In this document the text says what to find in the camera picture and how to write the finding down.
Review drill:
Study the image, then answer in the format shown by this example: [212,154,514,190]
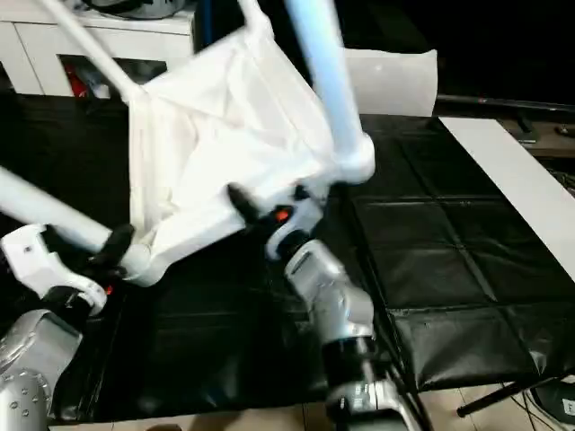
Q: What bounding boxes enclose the white cushion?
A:
[340,48,440,118]

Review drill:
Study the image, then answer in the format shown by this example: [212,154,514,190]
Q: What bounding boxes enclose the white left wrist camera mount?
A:
[0,223,109,317]

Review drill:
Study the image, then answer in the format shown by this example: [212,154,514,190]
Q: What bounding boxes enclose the white flat board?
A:
[438,116,575,254]

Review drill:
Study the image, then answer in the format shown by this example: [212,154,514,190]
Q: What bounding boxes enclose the white plastic table top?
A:
[128,20,376,288]

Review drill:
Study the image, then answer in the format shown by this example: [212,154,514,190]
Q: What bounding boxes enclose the white plastic table leg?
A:
[284,0,375,180]
[38,0,146,105]
[237,0,274,39]
[0,165,137,270]

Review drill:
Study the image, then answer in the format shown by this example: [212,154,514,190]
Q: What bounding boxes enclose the black work mat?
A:
[0,90,575,423]

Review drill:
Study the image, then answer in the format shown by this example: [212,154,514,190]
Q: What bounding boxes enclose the white cabinet with glass doors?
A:
[0,0,200,101]

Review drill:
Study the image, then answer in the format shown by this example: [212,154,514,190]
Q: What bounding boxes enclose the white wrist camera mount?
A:
[287,187,332,242]
[0,223,109,317]

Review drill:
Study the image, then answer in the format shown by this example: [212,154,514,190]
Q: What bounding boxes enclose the grey clutter on cabinet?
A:
[77,0,197,21]

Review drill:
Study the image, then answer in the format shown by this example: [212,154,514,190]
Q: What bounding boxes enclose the black metal stand leg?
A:
[456,375,575,419]

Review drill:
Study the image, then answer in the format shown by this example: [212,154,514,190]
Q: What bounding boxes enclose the red bottle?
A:
[66,68,91,98]

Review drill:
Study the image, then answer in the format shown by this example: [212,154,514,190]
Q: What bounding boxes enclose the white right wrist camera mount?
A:
[287,187,332,242]

